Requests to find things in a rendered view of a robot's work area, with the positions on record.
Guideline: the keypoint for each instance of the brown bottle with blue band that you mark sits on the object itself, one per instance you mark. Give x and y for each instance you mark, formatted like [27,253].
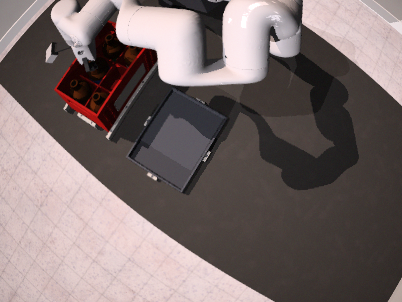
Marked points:
[97,75]

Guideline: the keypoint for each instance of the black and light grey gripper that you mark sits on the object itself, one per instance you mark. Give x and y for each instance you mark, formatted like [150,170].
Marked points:
[85,54]

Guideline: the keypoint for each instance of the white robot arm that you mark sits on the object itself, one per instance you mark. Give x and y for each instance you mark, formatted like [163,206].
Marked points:
[179,36]

